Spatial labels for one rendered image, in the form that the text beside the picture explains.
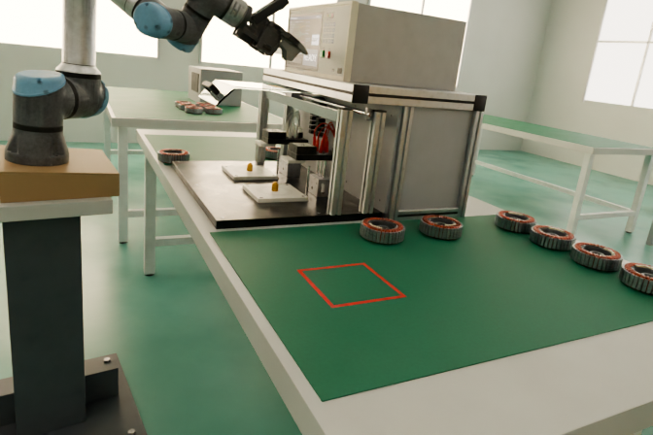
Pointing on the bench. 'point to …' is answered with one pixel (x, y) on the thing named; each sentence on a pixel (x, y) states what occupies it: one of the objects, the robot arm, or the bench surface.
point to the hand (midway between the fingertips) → (304, 50)
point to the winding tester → (385, 46)
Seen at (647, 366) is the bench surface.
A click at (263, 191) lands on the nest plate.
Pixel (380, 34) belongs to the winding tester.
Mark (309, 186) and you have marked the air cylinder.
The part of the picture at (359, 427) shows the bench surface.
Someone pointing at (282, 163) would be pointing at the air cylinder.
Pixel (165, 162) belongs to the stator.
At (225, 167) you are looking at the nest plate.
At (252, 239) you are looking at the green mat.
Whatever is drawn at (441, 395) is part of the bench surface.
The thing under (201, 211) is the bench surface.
